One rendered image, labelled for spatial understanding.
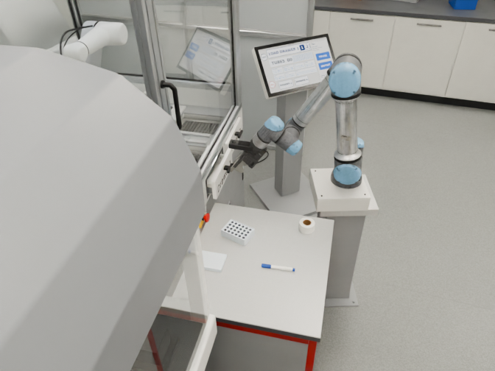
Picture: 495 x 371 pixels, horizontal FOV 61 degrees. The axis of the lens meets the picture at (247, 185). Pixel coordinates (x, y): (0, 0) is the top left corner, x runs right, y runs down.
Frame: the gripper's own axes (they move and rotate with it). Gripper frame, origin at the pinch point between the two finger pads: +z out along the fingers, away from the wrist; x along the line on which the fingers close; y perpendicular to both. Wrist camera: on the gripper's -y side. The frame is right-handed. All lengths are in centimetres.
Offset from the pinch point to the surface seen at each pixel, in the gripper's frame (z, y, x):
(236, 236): 3.3, 15.7, -33.9
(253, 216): 4.7, 20.4, -16.1
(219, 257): 7.8, 13.0, -45.2
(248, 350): 16, 41, -71
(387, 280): 24, 126, 24
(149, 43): -58, -51, -47
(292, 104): -1, 19, 89
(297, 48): -29, 0, 96
